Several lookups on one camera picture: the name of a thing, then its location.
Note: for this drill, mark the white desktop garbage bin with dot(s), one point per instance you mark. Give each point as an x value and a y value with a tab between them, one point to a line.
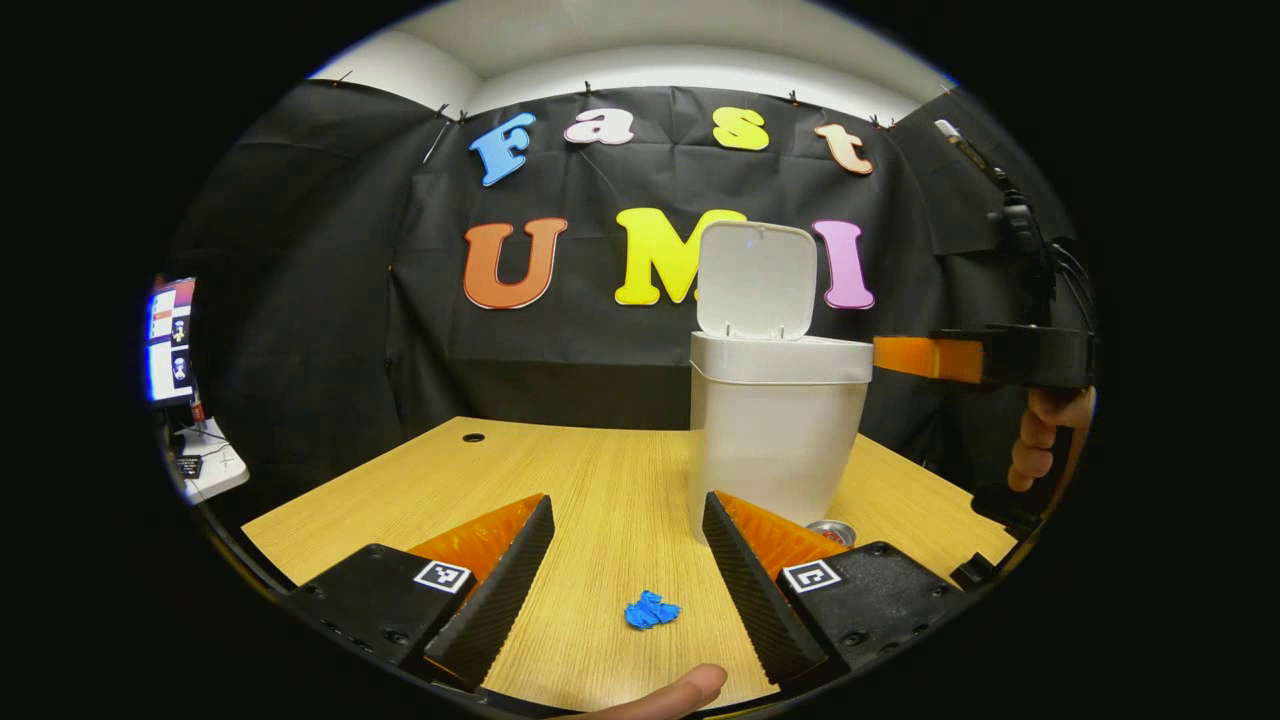
775	440

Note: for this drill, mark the small black device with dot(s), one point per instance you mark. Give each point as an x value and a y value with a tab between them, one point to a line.
189	466

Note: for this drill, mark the small black block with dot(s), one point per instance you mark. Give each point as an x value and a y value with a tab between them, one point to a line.
972	572

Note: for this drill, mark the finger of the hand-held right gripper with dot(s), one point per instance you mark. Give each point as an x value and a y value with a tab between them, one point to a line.
930	358

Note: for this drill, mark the red pop can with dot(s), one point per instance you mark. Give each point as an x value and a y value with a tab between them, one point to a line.
832	533

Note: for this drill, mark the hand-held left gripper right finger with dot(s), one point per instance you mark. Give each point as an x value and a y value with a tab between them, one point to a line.
755	590

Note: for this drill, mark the white side table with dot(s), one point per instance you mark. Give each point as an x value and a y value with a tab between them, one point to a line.
225	470

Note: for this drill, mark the blue paper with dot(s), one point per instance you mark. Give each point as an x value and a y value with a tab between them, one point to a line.
652	610

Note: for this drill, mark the computer monitor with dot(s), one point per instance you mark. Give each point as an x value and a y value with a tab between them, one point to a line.
170	340

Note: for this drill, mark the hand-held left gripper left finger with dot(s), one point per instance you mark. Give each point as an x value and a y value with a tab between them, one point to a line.
500	590

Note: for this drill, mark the wooden desktop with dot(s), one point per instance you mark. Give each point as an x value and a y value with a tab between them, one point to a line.
600	500

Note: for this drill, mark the black backdrop cloth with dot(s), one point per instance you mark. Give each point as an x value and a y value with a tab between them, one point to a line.
560	360

